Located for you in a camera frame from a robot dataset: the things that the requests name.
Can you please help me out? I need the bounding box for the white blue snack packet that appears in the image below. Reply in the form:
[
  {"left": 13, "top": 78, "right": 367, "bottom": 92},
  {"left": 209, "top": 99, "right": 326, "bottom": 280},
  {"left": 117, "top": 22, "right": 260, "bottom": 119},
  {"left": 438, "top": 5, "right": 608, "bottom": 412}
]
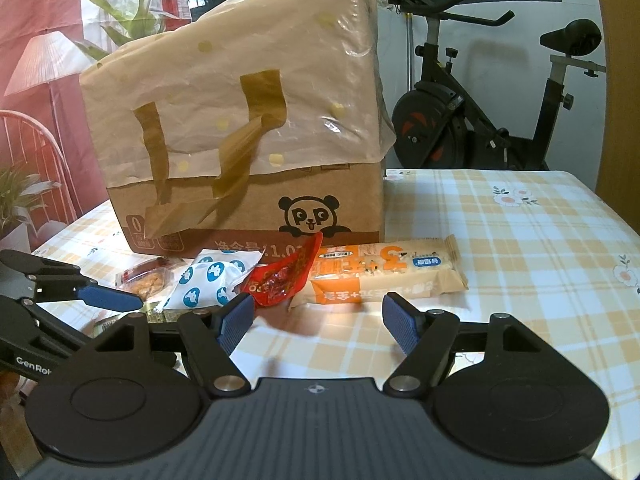
[{"left": 162, "top": 249, "right": 264, "bottom": 310}]

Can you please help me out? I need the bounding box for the clear small snack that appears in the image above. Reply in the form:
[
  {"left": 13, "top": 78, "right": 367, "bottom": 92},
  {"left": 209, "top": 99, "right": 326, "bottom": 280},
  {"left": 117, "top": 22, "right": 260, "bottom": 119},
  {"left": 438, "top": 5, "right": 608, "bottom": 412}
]
[{"left": 115, "top": 257, "right": 174, "bottom": 300}]

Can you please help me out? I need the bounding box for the red snack packet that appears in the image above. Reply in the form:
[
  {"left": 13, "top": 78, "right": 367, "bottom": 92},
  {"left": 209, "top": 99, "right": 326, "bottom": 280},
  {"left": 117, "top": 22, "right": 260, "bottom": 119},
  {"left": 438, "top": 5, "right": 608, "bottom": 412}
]
[{"left": 241, "top": 233, "right": 323, "bottom": 308}]

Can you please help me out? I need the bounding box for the orange wholewheat bread packet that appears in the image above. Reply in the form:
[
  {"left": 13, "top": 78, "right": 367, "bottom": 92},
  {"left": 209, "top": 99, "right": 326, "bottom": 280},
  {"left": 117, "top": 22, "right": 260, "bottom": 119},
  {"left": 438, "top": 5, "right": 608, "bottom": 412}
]
[{"left": 290, "top": 235, "right": 468, "bottom": 309}]

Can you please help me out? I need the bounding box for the person's left hand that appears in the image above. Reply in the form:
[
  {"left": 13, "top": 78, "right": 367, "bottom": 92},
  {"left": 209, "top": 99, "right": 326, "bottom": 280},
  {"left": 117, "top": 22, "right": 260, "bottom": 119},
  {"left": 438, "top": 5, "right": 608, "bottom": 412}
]
[{"left": 0, "top": 370, "right": 23, "bottom": 405}]

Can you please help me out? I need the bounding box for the yellow checkered tablecloth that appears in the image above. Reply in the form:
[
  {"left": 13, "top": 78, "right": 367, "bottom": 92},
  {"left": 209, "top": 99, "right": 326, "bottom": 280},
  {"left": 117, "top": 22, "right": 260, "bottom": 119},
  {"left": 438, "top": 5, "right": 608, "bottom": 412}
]
[{"left": 0, "top": 168, "right": 640, "bottom": 480}]

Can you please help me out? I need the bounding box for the cardboard box with plastic liner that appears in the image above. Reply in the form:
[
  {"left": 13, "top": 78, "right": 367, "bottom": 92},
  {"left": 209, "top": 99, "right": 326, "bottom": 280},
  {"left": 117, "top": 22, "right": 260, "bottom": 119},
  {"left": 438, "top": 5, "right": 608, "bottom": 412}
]
[{"left": 79, "top": 0, "right": 395, "bottom": 260}]

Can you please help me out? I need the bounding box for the black exercise bike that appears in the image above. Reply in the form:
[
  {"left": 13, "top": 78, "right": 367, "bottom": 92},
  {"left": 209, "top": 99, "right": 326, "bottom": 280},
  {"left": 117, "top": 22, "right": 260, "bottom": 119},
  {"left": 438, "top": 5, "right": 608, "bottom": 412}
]
[{"left": 388, "top": 0, "right": 606, "bottom": 183}]

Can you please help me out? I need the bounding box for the metal pole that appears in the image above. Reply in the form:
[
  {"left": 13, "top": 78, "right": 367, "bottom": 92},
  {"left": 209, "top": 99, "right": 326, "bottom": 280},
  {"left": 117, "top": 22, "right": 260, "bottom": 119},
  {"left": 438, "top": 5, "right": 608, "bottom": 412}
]
[{"left": 405, "top": 13, "right": 414, "bottom": 91}]

